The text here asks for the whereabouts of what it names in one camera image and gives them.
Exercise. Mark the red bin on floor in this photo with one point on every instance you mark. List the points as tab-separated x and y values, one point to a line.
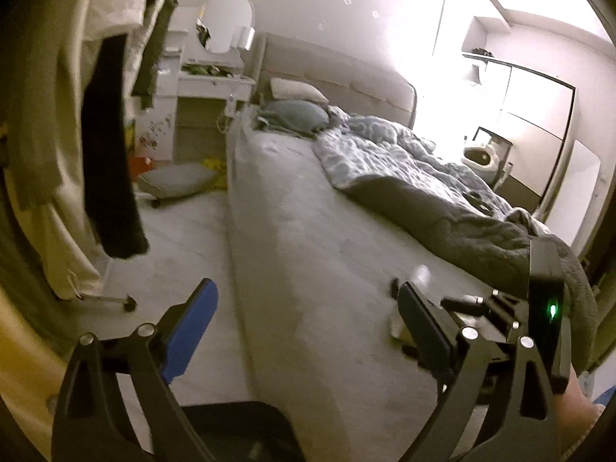
138	165

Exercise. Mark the black hanging garment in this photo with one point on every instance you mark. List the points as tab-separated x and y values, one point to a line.
110	201

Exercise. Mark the oval vanity mirror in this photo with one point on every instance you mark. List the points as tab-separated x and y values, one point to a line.
225	25

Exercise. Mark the clothes rack wheeled base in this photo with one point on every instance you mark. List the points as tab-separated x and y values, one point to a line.
128	303

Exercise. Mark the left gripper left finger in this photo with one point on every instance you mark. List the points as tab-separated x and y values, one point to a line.
91	422

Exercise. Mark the grey bed with headboard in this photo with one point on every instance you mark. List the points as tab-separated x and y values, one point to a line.
314	268

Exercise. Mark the white appliance by window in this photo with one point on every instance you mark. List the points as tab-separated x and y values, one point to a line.
481	158

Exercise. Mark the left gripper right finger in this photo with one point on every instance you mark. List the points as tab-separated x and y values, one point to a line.
495	399

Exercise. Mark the white vanity desk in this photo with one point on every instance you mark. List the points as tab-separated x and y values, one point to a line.
187	70

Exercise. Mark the white pillow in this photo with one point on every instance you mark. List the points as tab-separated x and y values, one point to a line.
286	89

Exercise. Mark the right hand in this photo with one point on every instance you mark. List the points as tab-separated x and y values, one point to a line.
576	415

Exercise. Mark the grey patterned duvet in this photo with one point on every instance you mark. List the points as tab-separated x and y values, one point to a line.
447	208

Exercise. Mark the grey pillow on bed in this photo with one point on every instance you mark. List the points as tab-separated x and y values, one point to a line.
300	116

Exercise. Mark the dark green hanging garment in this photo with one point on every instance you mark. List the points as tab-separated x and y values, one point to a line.
145	84

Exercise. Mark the beige hanging coat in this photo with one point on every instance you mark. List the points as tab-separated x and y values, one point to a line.
51	50

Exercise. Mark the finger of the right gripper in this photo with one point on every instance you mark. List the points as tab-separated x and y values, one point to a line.
471	306

